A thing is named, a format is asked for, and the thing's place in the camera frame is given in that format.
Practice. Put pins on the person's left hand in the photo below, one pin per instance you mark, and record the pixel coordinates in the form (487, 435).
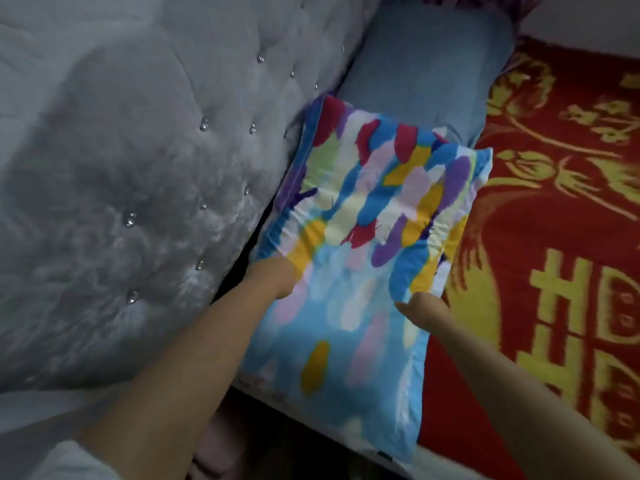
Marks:
(272, 277)

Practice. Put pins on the person's right hand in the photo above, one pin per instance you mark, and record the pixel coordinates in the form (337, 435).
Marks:
(422, 307)

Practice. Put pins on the colourful feather print pillow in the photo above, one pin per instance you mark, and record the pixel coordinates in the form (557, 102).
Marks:
(370, 254)

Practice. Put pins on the person's left forearm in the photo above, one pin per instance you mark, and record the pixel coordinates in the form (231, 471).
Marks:
(185, 374)

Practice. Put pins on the person's right forearm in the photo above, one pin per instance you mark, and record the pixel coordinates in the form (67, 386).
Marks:
(520, 399)

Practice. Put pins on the red and gold bedspread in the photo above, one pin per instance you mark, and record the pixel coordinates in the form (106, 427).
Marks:
(555, 254)

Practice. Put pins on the grey tufted velvet headboard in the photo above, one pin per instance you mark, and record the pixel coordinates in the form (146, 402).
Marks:
(140, 169)

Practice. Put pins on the blue grey pillow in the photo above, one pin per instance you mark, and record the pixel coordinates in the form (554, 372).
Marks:
(425, 69)

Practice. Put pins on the white sleeve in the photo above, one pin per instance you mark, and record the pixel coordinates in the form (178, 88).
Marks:
(70, 464)

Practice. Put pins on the purple patterned fabric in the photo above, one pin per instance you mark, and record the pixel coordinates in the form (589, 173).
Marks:
(475, 2)

